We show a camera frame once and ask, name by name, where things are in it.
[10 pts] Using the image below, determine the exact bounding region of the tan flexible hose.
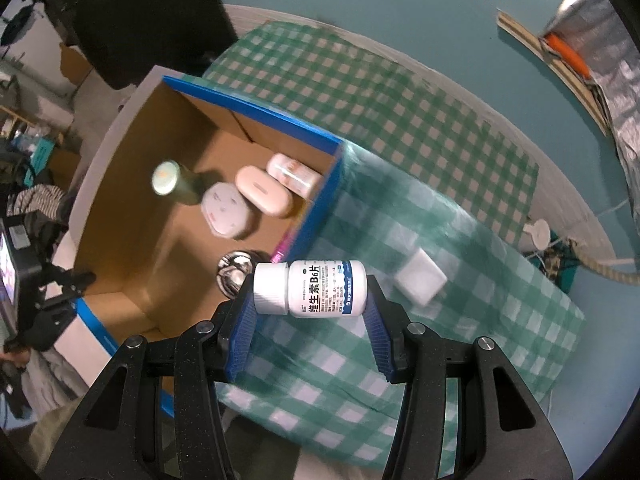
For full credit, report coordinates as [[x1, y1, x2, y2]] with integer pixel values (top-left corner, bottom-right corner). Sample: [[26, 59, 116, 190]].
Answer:
[[575, 242, 640, 288]]

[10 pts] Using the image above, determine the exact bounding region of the wooden wall ledge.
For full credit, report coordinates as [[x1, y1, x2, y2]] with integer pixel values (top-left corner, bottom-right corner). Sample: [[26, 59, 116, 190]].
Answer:
[[496, 9, 613, 137]]

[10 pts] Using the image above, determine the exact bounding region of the blue-edged cardboard box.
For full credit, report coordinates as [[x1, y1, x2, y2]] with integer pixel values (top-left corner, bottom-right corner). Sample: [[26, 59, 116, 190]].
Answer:
[[65, 76, 346, 418]]

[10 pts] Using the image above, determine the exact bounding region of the white oval case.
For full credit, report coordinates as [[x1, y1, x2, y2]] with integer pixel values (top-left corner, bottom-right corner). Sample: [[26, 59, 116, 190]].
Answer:
[[235, 165, 293, 218]]

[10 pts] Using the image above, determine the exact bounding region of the green cylindrical tin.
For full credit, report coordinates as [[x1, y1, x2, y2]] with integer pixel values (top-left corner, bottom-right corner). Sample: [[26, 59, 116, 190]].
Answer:
[[151, 160, 206, 206]]

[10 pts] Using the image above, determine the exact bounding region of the white orange-label bottle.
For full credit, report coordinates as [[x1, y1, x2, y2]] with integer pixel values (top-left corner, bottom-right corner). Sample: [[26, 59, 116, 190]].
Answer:
[[266, 152, 325, 198]]

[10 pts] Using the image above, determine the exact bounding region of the orange cylindrical object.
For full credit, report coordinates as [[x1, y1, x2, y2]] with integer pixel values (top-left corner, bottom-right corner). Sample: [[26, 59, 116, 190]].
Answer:
[[545, 32, 591, 78]]

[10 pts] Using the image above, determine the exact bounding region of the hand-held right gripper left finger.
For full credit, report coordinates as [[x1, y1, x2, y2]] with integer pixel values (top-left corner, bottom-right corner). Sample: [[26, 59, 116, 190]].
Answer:
[[37, 272, 261, 480]]

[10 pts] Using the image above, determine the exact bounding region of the dark green checked cloth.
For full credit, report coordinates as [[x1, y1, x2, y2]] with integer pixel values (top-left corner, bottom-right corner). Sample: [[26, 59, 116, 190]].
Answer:
[[200, 20, 541, 256]]

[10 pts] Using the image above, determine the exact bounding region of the black white striped cloth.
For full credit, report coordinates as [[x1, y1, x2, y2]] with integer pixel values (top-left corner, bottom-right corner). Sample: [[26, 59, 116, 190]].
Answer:
[[7, 184, 63, 221]]

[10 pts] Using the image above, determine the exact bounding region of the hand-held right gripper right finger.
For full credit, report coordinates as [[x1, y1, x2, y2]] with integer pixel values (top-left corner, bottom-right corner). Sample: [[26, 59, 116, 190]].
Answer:
[[362, 274, 573, 480]]

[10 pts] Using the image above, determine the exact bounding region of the light green checked plastic tablecloth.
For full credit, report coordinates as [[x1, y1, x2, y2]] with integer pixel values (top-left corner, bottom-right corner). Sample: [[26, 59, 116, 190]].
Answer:
[[215, 145, 586, 471]]

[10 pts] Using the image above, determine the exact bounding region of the white blue-label pill bottle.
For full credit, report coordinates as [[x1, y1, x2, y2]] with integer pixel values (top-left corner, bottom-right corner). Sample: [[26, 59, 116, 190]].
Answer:
[[252, 260, 369, 318]]

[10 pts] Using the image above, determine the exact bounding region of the silver foil curtain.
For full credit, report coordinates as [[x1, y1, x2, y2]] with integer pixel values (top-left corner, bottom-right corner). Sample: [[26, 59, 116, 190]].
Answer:
[[542, 0, 640, 221]]

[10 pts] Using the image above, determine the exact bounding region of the white square box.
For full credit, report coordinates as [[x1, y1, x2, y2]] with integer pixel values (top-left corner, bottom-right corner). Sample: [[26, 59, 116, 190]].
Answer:
[[395, 247, 448, 307]]

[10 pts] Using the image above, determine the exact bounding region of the black hanging clothing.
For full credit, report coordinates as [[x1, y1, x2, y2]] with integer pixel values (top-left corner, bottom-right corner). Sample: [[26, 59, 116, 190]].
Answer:
[[37, 0, 240, 90]]

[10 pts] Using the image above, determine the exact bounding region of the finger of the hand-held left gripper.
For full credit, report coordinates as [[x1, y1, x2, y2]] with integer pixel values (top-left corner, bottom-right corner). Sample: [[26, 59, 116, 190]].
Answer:
[[7, 305, 78, 352], [37, 267, 97, 311]]

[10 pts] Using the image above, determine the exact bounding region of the teal carton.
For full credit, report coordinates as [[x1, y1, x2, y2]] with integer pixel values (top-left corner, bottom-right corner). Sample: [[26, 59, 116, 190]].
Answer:
[[27, 139, 53, 171]]

